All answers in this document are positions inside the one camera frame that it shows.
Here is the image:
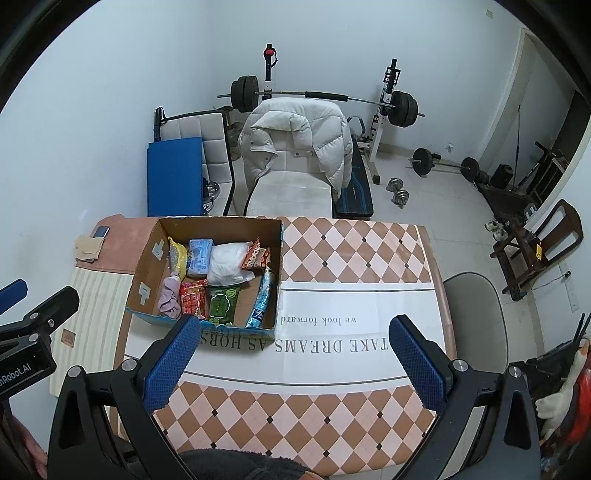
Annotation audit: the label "white goose plush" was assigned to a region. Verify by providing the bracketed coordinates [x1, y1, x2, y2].
[535, 338, 590, 445]

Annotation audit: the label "red brown snack packet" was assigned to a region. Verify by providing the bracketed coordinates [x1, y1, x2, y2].
[240, 239, 271, 270]

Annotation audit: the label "barbell on floor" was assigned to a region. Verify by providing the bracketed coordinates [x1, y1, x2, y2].
[410, 148, 481, 182]

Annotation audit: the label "red snack bag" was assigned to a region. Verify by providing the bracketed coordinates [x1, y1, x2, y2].
[179, 279, 207, 319]

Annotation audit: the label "dark wooden chair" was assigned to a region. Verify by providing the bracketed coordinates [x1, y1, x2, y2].
[490, 199, 584, 302]

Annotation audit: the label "white weight bench rack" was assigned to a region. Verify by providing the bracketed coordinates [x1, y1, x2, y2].
[263, 43, 401, 185]

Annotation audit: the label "white puffer jacket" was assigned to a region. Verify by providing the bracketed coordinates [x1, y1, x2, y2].
[238, 97, 353, 200]

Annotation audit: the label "white padded chair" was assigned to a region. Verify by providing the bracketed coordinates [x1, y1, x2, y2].
[232, 97, 352, 218]

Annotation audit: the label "green seaweed snack bag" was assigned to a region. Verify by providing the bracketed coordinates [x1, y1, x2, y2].
[206, 284, 242, 326]

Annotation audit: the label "cream striped mat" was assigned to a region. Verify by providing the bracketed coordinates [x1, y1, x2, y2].
[49, 267, 133, 397]

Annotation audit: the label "red plastic bag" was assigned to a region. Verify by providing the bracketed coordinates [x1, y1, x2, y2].
[562, 356, 590, 445]

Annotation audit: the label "purple fuzzy cloth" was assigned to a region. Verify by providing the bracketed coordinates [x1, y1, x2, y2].
[157, 275, 182, 320]

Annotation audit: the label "smartphone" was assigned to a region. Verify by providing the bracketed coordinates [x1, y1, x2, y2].
[92, 225, 110, 238]

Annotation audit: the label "chrome dumbbell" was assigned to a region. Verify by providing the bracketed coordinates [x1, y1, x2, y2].
[386, 177, 410, 209]

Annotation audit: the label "grey round chair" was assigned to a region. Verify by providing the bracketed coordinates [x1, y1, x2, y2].
[443, 272, 509, 373]

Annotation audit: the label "blue tissue pack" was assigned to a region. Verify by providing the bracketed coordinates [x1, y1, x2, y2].
[187, 239, 213, 278]

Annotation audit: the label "black barbell on rack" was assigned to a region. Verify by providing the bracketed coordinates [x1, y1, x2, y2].
[217, 76, 424, 128]

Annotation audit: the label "white soft plastic bag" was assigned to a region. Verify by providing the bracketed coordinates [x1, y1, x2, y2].
[206, 242, 256, 286]

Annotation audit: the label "open cardboard box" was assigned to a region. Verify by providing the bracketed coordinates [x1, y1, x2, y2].
[126, 217, 283, 341]

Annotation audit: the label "dark wooden rack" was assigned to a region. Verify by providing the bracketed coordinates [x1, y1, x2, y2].
[476, 141, 570, 224]

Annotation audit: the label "beige folded cloth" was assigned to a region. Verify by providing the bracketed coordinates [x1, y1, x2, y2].
[74, 236, 106, 262]

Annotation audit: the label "long blue wipes pack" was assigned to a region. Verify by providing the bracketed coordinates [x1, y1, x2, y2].
[245, 267, 276, 328]

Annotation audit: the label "checkered pink brown tablecloth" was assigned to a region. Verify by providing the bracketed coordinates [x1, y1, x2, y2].
[108, 215, 459, 478]

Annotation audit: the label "yellow silver scrub sponge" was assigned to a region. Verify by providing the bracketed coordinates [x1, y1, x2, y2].
[168, 237, 188, 281]

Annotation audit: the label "blue folded mat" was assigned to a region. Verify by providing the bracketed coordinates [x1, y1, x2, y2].
[147, 137, 204, 217]

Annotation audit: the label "blue black bench pad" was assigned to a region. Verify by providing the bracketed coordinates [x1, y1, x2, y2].
[332, 140, 374, 220]

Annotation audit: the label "pink cloth mat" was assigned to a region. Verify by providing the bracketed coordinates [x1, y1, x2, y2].
[76, 214, 157, 274]

